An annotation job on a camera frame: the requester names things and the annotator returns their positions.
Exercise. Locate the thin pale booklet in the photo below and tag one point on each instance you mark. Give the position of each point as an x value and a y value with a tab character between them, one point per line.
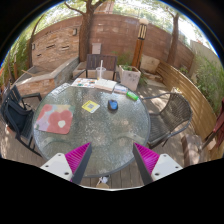
120	89

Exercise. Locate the open white book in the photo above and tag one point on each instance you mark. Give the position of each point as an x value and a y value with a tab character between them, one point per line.
105	84

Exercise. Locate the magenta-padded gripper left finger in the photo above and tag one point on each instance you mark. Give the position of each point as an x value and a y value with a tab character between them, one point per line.
60	165

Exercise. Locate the raised stone planter bed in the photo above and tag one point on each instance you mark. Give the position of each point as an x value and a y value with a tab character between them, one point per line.
43	80

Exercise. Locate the black metal chair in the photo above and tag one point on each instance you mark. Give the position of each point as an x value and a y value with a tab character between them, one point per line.
16	115

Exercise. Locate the white square planter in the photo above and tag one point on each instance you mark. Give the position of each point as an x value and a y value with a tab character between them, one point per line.
129	77

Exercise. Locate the forked tree trunk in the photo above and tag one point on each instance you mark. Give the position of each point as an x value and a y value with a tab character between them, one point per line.
86	30

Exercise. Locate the dark wicker chair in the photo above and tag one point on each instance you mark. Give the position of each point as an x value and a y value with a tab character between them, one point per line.
170	115

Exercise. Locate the low concrete planter box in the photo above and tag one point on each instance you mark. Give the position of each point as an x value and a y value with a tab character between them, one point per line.
79	70

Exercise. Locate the dark wooden slatted chair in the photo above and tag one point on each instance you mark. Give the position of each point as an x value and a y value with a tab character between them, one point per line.
101	61

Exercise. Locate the white number plate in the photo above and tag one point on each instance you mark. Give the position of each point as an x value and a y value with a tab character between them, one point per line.
62	87

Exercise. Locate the small green tube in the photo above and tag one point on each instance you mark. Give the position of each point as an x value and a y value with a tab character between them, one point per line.
132	96

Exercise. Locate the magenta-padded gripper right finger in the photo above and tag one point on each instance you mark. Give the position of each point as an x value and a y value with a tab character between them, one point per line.
161	166

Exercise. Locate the wooden garden lamp post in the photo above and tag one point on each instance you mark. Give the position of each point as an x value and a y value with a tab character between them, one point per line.
140	43

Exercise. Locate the slim tree trunk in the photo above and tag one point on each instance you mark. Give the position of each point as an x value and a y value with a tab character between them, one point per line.
174	40

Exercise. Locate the blue computer mouse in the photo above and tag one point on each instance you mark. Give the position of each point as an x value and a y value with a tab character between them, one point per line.
112	105

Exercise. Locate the yellow square card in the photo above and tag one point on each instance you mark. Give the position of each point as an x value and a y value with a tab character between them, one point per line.
90	106

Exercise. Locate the grey wall box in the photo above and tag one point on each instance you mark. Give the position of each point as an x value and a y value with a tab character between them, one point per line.
96	48

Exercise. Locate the dark wall lamp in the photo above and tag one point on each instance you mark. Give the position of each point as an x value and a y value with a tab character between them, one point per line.
33	46
74	31

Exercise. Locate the clear plastic cup with straw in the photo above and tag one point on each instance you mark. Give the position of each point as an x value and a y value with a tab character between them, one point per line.
100	73

